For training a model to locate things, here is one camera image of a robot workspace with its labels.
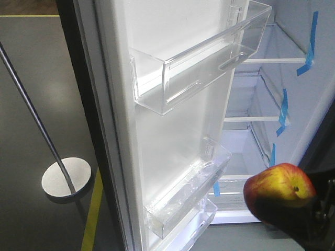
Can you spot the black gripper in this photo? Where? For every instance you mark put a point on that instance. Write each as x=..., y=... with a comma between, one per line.
x=311, y=230

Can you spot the clear upper door bin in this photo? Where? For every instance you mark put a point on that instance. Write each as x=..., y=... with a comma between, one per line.
x=178, y=48

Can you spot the red yellow apple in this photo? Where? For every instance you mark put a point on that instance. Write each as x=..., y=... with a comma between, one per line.
x=284, y=184

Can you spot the silver pole stand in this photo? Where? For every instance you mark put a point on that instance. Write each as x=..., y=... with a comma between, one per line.
x=65, y=178

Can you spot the clear lower door bin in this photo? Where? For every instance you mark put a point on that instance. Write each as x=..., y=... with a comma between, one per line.
x=200, y=223

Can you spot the dark grey fridge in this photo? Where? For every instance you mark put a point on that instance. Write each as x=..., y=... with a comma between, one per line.
x=278, y=99

